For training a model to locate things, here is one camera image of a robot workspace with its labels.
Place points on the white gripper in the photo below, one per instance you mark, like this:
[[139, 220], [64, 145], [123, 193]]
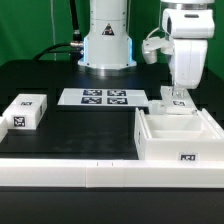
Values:
[[186, 65]]

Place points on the white cabinet door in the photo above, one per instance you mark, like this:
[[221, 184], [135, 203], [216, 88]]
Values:
[[176, 106], [156, 107]]

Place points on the white cabinet body box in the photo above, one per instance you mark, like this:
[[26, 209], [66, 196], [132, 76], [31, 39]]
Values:
[[178, 137]]

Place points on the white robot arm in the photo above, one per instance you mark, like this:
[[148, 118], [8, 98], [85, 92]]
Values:
[[186, 24]]

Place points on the white cabinet top block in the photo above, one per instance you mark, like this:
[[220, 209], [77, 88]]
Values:
[[26, 111]]

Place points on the white marker base plate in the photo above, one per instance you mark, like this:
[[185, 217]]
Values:
[[103, 97]]

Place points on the white front fence rail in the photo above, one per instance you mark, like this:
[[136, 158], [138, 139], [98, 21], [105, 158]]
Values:
[[110, 173]]

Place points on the white fence rail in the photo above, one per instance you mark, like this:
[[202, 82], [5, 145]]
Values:
[[3, 128], [110, 173]]

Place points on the white left fence rail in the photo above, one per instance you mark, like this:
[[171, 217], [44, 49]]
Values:
[[3, 128]]

